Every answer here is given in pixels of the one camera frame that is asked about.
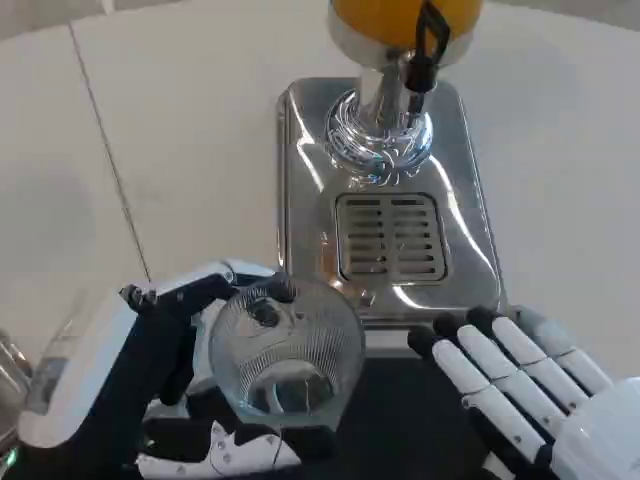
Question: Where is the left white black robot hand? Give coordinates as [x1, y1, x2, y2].
[0, 257, 335, 480]

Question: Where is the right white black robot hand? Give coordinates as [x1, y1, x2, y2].
[407, 304, 640, 480]

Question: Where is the clear ribbed glass cup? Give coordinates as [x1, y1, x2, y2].
[208, 278, 366, 426]

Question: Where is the steel drip tray grid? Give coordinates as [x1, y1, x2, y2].
[334, 193, 448, 282]

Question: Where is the steel drink dispenser yellow tank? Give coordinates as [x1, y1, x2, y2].
[276, 0, 507, 332]

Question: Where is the black tap lever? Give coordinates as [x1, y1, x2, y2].
[406, 0, 454, 95]

